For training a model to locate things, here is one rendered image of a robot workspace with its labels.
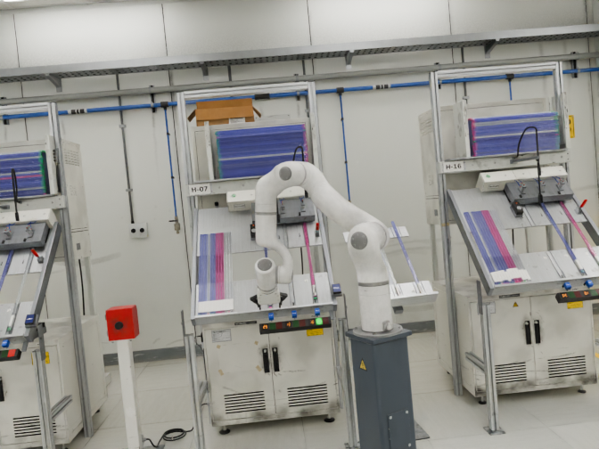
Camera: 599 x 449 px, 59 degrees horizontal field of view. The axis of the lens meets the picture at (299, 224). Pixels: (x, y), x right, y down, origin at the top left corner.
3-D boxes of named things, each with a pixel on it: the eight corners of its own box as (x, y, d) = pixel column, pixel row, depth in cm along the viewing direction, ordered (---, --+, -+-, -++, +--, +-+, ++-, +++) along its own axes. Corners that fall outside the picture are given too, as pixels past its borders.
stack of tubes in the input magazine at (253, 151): (309, 171, 293) (306, 122, 292) (218, 179, 291) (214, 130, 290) (308, 172, 306) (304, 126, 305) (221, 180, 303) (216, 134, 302)
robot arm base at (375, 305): (413, 330, 198) (408, 281, 198) (373, 340, 189) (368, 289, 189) (381, 322, 215) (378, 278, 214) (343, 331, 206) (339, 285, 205)
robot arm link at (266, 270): (279, 274, 229) (258, 274, 230) (277, 256, 219) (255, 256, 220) (278, 290, 224) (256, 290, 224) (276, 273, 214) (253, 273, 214)
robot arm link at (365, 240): (393, 281, 204) (388, 219, 203) (378, 289, 188) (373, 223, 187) (364, 281, 209) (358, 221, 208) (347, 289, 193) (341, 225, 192)
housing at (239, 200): (315, 211, 300) (315, 193, 289) (230, 219, 297) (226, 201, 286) (314, 200, 305) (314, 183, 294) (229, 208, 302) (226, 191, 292)
